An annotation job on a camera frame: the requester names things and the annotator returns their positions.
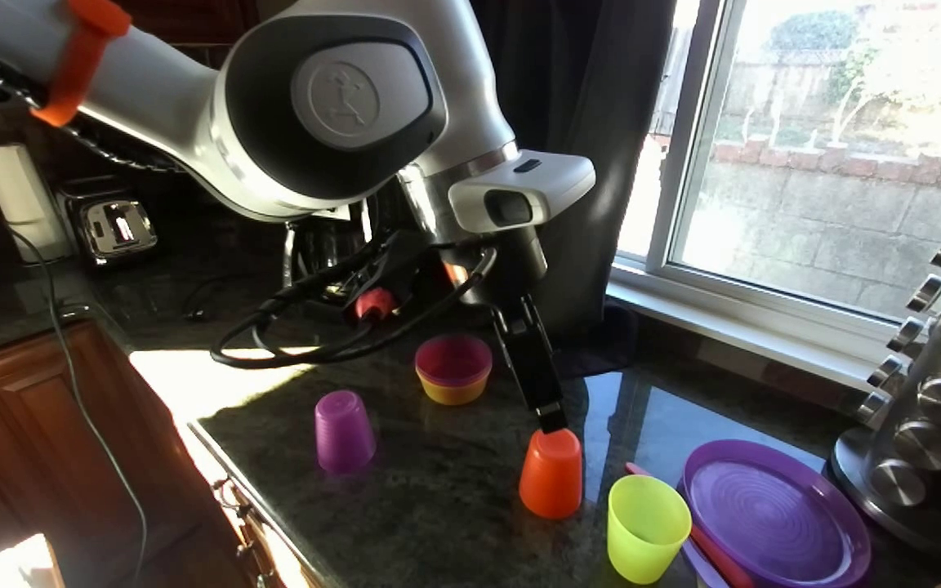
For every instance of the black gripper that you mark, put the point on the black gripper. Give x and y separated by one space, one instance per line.
516 271

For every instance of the orange plastic cup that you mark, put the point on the orange plastic cup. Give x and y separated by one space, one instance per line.
551 475

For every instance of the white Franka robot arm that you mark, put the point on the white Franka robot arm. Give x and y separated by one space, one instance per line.
329 107

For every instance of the lime green plastic cup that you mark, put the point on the lime green plastic cup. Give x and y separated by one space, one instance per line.
647 531

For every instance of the purple plastic cup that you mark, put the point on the purple plastic cup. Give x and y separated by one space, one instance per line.
341 433

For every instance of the magenta plastic bowl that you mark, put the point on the magenta plastic bowl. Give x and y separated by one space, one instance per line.
455 357

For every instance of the yellow plastic bowl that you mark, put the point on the yellow plastic bowl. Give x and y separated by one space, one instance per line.
455 389

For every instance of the silver drip coffee maker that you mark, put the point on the silver drip coffee maker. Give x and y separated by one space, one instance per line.
323 248

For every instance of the orange plastic utensil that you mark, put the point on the orange plastic utensil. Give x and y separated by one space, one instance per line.
716 548

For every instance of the dark curtain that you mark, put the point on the dark curtain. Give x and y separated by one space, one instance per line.
589 86

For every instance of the purple plastic plate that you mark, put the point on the purple plastic plate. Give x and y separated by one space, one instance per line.
781 524

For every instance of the white framed window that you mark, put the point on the white framed window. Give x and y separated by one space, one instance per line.
818 140

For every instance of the metal spice jar rack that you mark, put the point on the metal spice jar rack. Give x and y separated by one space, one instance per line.
928 413

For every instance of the silver toaster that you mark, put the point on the silver toaster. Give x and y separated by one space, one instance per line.
113 230

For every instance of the wooden base cabinet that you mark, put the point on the wooden base cabinet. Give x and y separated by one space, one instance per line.
34 457

